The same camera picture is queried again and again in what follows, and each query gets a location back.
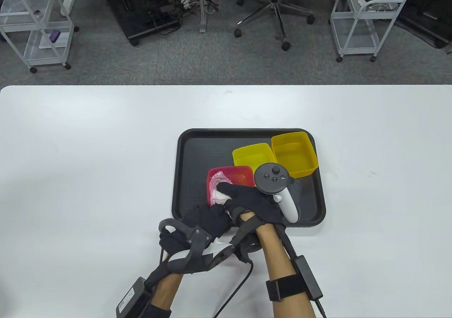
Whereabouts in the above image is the person's right hand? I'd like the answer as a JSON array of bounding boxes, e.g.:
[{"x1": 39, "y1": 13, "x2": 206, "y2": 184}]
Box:
[{"x1": 216, "y1": 183, "x2": 285, "y2": 226}]

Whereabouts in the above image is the person's left hand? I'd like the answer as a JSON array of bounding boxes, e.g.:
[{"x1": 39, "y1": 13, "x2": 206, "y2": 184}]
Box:
[{"x1": 159, "y1": 203, "x2": 233, "y2": 274}]

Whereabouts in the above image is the pink plastic food container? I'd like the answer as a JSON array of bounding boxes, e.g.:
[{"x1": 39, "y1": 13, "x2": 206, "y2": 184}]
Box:
[{"x1": 207, "y1": 166, "x2": 256, "y2": 207}]

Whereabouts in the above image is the white pink dish cloth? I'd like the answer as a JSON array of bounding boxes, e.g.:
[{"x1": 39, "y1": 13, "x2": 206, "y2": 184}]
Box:
[{"x1": 209, "y1": 171, "x2": 232, "y2": 206}]

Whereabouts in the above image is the lemon yellow plastic food container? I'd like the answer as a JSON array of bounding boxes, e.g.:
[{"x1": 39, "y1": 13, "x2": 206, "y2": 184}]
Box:
[{"x1": 232, "y1": 143, "x2": 279, "y2": 167}]

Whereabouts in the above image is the amber yellow plastic food container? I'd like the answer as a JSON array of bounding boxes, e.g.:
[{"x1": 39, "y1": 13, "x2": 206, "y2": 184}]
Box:
[{"x1": 271, "y1": 131, "x2": 320, "y2": 179}]

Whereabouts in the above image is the person's right forearm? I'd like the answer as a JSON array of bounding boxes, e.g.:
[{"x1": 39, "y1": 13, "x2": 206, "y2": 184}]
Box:
[{"x1": 255, "y1": 223, "x2": 316, "y2": 318}]

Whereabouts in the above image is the person's left forearm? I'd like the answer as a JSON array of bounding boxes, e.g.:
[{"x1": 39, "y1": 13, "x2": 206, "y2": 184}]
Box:
[{"x1": 150, "y1": 272, "x2": 184, "y2": 311}]

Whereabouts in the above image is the grey handheld controller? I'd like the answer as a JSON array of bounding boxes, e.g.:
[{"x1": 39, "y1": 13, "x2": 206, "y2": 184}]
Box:
[
  {"x1": 254, "y1": 163, "x2": 301, "y2": 224},
  {"x1": 158, "y1": 218, "x2": 235, "y2": 273}
]

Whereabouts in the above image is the black plastic tray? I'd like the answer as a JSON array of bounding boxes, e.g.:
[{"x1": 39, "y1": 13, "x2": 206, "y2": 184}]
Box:
[{"x1": 172, "y1": 128, "x2": 326, "y2": 228}]

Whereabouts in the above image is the black battery pack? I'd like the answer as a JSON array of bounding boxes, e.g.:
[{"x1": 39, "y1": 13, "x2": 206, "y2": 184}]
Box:
[
  {"x1": 293, "y1": 255, "x2": 323, "y2": 301},
  {"x1": 116, "y1": 277, "x2": 150, "y2": 318}
]

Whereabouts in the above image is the clear plastic pole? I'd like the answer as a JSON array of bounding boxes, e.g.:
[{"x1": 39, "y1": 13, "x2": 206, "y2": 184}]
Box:
[{"x1": 198, "y1": 0, "x2": 209, "y2": 33}]

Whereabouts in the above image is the black office chair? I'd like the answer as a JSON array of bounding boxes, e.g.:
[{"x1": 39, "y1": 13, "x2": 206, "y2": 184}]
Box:
[{"x1": 234, "y1": 0, "x2": 329, "y2": 52}]

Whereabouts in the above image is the black equipment cart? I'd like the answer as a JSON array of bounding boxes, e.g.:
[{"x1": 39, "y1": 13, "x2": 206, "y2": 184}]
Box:
[{"x1": 103, "y1": 0, "x2": 184, "y2": 46}]

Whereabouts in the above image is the white paper sheet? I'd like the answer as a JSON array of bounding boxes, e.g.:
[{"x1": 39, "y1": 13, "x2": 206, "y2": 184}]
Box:
[{"x1": 38, "y1": 32, "x2": 69, "y2": 49}]

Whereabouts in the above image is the black equipment base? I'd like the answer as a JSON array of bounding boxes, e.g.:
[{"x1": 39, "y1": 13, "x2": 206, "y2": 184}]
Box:
[{"x1": 394, "y1": 0, "x2": 452, "y2": 50}]

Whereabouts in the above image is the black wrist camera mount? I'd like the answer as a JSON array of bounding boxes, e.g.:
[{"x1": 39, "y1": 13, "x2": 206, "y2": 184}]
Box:
[{"x1": 231, "y1": 215, "x2": 263, "y2": 263}]

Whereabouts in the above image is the black cable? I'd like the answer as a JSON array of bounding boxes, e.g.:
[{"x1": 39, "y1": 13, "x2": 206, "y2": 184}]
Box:
[{"x1": 212, "y1": 260, "x2": 254, "y2": 318}]

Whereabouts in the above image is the black forearm strap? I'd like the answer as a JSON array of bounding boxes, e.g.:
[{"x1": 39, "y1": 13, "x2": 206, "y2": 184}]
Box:
[
  {"x1": 141, "y1": 304, "x2": 172, "y2": 318},
  {"x1": 266, "y1": 276, "x2": 308, "y2": 302}
]

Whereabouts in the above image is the white wire utility cart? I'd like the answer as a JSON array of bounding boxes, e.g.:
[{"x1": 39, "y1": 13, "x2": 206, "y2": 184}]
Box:
[
  {"x1": 330, "y1": 0, "x2": 419, "y2": 63},
  {"x1": 0, "y1": 0, "x2": 79, "y2": 73}
]

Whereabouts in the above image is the white device with cable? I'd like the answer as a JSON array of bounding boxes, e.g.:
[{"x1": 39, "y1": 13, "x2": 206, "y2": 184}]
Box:
[{"x1": 357, "y1": 0, "x2": 399, "y2": 12}]

